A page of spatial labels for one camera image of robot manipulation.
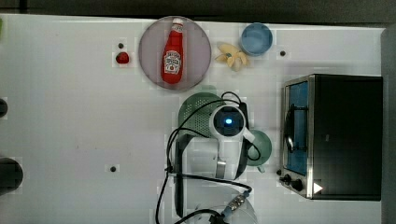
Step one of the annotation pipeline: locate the blue cup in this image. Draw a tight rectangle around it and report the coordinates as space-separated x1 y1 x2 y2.
240 22 273 56

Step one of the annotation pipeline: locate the black round base lower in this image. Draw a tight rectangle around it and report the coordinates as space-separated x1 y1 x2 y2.
0 158 23 195

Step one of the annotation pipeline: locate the green plastic strainer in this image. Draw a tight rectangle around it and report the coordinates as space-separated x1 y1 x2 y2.
177 86 224 137

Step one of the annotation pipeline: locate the black round base upper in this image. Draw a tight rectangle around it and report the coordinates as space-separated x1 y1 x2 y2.
0 99 8 118

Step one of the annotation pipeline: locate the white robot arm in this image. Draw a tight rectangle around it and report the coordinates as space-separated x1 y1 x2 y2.
174 103 255 217

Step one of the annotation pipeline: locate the black round base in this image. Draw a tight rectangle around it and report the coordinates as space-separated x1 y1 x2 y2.
0 99 8 118
0 158 23 195

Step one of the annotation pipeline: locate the grey round plate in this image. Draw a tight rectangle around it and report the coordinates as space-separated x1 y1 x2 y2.
138 17 211 91

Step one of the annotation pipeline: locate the yellow toy banana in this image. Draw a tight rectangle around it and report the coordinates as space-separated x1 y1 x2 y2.
216 43 249 72

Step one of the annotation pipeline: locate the red toy strawberry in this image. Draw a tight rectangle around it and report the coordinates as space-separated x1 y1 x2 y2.
116 51 130 64

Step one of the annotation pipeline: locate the green mug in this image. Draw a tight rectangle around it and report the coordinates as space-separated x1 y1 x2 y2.
247 130 272 174

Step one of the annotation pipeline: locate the black silver toaster oven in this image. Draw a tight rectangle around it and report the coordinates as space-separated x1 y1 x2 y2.
277 74 383 201

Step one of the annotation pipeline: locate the red ketchup bottle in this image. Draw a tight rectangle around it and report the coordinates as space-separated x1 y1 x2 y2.
161 18 184 84

